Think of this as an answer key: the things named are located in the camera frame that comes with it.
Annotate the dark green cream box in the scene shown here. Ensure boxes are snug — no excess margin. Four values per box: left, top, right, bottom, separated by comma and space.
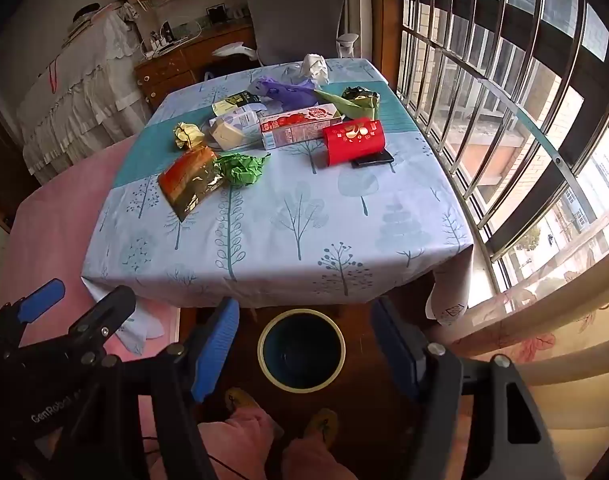
212, 91, 268, 116

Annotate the black box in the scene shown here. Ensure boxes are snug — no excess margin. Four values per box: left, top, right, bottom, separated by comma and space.
351, 150, 395, 169

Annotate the yellow rimmed round bin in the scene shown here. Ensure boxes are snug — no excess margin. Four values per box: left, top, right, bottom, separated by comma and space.
257, 309, 346, 394

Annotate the yellow paper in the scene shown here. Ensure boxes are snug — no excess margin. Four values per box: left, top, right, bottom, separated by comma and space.
172, 121, 206, 152

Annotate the window with metal bars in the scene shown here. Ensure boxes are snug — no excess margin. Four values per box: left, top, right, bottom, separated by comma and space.
397, 0, 609, 306

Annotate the sheer floral curtain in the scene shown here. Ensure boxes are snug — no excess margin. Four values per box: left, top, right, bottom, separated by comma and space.
424, 200, 609, 441

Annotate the purple plastic bag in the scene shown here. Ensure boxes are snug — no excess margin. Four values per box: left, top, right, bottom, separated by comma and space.
247, 76, 317, 111

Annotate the light green snack packet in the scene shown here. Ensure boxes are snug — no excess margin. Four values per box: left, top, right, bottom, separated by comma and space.
314, 87, 380, 121

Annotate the grey office chair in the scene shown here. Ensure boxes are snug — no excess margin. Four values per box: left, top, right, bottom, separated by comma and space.
247, 0, 360, 67

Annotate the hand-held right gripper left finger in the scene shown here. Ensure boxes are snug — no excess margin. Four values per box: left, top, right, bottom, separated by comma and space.
92, 298, 240, 480

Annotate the white paper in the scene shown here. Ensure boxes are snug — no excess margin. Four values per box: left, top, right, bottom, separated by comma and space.
299, 53, 331, 88

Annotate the tree printed tablecloth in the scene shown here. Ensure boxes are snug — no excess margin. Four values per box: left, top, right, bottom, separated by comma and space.
81, 57, 476, 356

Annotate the dark green packet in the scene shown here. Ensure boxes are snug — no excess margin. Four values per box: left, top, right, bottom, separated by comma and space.
340, 85, 380, 103

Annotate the pink bed sheet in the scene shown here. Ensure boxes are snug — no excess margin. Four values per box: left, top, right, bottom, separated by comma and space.
0, 132, 182, 461

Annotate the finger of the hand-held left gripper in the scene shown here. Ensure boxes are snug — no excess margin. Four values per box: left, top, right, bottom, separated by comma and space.
14, 285, 136, 366
0, 279, 66, 348

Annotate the green paper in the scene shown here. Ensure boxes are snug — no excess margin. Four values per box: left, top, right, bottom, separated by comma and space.
215, 151, 272, 188

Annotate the purple white carton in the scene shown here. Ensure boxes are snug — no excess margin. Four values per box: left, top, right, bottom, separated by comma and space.
208, 109, 261, 133

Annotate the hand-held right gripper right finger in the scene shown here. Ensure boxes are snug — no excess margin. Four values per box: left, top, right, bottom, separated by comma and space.
371, 296, 555, 480

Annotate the person's left leg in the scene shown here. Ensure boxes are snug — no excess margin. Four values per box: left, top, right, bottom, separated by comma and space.
149, 405, 282, 480

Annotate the yellow slipper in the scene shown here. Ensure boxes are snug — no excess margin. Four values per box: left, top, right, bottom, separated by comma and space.
225, 387, 260, 416
304, 408, 339, 443

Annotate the orange green foil snack packet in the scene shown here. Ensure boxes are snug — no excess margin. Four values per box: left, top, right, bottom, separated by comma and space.
157, 146, 226, 223

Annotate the beige cube box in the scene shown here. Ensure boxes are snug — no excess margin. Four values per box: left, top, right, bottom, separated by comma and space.
208, 119, 246, 152

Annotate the red white carton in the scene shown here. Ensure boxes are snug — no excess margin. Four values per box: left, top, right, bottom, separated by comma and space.
258, 102, 344, 151

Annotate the wooden desk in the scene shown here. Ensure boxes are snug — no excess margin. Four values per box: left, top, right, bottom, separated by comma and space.
134, 17, 258, 111

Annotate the beige curtain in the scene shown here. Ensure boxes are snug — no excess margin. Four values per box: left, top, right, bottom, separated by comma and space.
334, 0, 374, 61

